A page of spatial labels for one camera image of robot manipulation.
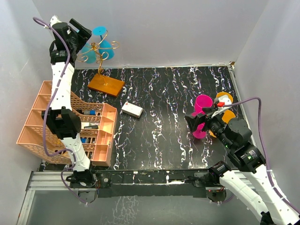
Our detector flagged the pink plastic file organizer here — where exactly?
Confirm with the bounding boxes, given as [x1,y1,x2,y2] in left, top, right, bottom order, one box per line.
[16,81,117,166]

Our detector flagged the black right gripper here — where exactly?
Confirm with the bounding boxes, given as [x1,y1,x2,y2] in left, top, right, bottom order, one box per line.
[184,106,233,149]

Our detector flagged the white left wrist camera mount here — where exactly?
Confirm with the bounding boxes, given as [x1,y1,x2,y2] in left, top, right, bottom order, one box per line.
[44,15,61,29]

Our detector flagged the yellow wine glass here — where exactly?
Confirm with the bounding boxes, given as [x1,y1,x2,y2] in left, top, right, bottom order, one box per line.
[214,91,233,105]
[222,110,236,124]

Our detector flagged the gold wire wine glass rack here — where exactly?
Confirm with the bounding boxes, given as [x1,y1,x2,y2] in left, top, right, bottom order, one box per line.
[77,30,124,97]

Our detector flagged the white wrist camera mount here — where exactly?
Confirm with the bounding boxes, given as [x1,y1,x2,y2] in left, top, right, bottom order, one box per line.
[211,102,231,118]
[44,15,61,29]

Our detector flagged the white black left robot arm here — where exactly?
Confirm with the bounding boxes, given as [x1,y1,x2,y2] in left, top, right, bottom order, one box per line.
[41,15,97,188]

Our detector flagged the blue wine glass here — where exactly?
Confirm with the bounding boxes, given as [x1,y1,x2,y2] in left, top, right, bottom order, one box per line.
[81,44,96,64]
[92,26,114,60]

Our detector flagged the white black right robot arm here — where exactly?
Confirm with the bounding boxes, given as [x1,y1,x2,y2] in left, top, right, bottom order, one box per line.
[185,108,300,225]

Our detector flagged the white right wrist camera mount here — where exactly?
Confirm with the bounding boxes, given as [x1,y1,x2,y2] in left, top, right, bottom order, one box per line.
[211,102,231,118]

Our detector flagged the black metal front rail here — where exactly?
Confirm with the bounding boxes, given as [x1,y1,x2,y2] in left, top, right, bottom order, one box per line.
[28,167,256,200]

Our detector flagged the white red small box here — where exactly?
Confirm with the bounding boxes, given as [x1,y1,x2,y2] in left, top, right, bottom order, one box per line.
[121,102,143,118]

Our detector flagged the pink wine glass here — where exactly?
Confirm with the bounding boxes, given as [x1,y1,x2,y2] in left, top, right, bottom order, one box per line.
[192,95,213,116]
[192,123,206,139]

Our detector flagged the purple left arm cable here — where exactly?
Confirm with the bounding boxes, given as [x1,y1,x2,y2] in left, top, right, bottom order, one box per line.
[32,16,90,204]

